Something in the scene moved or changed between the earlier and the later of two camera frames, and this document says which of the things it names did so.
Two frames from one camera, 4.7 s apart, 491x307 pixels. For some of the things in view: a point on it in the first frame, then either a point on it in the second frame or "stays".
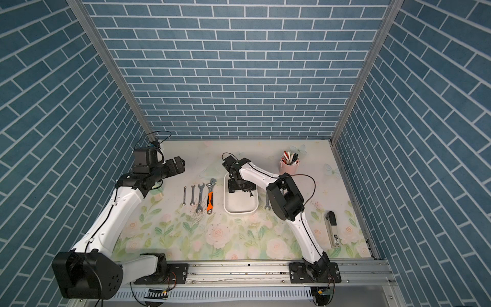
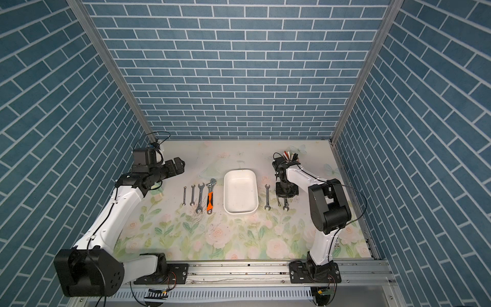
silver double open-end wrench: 267,205 stays
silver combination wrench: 185,187 stays
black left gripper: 172,169 stays
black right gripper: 232,186 to 293,192
